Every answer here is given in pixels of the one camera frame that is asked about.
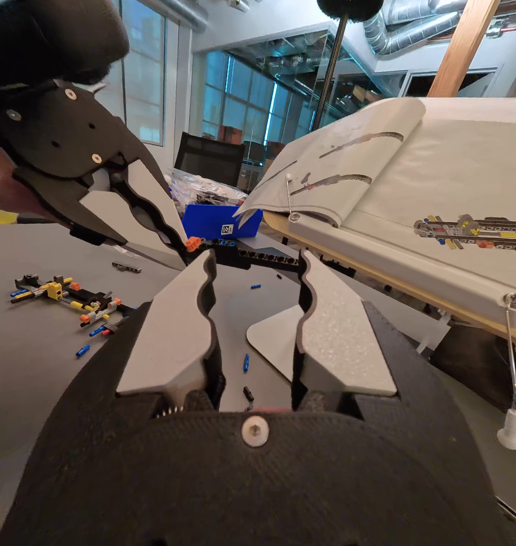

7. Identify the wooden post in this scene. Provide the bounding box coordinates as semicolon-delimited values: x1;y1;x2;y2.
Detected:
428;0;502;99

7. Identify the spiral metal duct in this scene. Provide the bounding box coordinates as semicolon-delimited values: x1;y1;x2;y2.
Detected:
362;0;516;57

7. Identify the plastic bag of lego pieces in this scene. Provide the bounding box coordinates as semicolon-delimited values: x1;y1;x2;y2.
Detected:
168;167;249;214

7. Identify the large glass window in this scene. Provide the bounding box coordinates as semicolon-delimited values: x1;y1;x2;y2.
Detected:
121;0;167;146

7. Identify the open instruction booklet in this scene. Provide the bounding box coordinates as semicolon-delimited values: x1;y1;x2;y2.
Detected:
234;97;516;299

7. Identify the yellow and black tool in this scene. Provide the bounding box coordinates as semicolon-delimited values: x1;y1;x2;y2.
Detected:
0;208;56;226

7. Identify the black office chair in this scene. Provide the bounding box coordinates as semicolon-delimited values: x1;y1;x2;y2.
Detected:
174;131;247;188

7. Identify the multicolour lego chassis assembly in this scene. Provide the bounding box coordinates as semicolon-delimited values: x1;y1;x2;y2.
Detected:
10;274;135;338

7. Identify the wire page holder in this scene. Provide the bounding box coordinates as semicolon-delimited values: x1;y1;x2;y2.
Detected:
285;173;300;222
497;293;516;450

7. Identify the black lego beam assembly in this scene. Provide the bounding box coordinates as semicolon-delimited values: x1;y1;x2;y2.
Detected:
185;236;306;274

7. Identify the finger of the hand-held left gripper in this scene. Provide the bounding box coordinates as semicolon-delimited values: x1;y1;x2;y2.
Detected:
112;156;189;258
79;171;187;270

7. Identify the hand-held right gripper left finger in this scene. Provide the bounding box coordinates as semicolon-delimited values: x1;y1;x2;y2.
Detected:
116;249;224;408

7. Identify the white book stand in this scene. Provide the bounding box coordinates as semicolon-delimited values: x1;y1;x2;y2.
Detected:
246;205;516;384

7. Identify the blue parts bin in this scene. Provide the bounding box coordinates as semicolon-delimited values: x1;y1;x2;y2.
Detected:
181;204;264;239

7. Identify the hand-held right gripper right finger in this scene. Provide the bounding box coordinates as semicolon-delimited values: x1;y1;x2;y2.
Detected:
291;249;398;411

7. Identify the black pole with fuzzy top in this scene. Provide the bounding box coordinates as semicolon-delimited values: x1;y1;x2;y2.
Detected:
315;0;387;122

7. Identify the person's left hand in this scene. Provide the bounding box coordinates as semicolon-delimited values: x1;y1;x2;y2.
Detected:
0;143;49;212

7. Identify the glass window wall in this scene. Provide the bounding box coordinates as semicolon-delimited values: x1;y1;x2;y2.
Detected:
202;50;295;151

